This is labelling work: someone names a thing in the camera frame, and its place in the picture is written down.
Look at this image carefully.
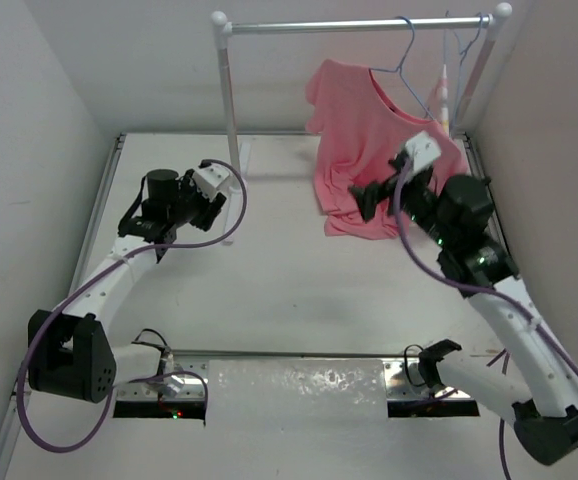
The white patterned hanging garment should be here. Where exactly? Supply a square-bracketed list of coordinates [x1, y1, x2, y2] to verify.
[426, 64, 452, 137]

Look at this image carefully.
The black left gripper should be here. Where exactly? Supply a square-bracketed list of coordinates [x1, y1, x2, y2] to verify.
[166, 170, 222, 229]

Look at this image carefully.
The white clothes rack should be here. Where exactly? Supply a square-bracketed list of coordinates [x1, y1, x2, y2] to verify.
[208, 1, 513, 246]

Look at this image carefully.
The pink t shirt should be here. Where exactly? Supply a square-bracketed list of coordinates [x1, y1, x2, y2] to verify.
[305, 59, 468, 240]

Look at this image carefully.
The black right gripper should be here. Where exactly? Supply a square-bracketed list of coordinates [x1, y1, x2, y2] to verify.
[348, 158, 450, 246]

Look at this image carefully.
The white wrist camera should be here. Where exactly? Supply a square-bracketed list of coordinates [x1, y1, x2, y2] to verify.
[192, 162, 231, 202]
[402, 131, 441, 174]

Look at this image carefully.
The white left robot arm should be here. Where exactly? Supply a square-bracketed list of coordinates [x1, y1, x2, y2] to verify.
[27, 160, 231, 403]

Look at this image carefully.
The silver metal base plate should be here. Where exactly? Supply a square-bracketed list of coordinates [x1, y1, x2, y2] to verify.
[118, 356, 472, 404]

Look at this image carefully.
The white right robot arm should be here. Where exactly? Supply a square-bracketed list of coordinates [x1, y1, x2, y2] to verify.
[349, 170, 578, 466]

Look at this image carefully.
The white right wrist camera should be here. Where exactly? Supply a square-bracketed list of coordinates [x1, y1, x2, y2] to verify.
[402, 131, 441, 174]

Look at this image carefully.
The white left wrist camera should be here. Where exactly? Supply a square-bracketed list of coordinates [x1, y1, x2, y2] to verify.
[192, 162, 231, 202]

